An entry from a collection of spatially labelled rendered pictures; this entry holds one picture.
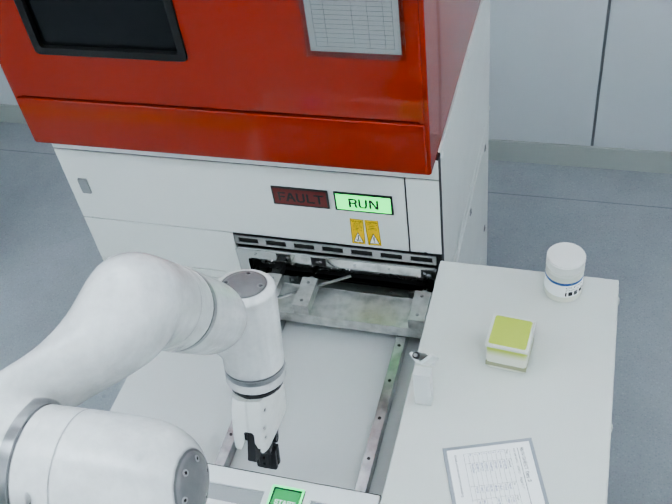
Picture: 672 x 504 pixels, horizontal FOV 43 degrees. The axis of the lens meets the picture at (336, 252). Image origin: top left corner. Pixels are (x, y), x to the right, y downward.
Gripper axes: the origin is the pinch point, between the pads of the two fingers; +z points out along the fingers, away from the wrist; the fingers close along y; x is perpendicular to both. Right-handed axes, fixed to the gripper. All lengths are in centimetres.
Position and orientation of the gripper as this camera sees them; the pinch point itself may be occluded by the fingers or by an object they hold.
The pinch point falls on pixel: (267, 455)
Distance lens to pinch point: 132.4
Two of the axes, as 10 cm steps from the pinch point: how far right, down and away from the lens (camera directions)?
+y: -2.8, 5.5, -7.9
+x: 9.6, 1.1, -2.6
